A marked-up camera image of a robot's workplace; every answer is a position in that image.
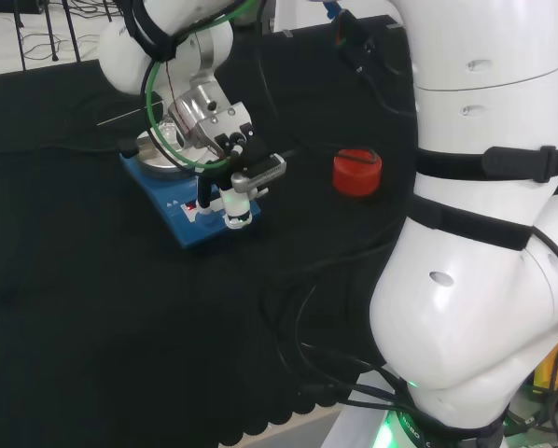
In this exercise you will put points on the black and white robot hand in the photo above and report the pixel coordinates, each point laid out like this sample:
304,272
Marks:
236,205

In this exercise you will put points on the heater with blue base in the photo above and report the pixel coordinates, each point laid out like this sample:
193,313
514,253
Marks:
171,224

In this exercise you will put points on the red plastic screw cap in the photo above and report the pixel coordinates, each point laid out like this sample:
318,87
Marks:
356,179

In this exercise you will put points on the thin glass rod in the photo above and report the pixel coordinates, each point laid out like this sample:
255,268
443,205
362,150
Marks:
120,117

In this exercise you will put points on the black bench cloth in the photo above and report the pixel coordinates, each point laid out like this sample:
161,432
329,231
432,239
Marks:
97,303

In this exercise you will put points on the black tripod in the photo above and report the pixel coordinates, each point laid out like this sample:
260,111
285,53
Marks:
50,32

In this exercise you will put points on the yellow stop button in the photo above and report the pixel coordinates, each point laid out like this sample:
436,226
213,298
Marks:
547,368

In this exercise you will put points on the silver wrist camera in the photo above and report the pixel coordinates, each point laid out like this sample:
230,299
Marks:
260,175

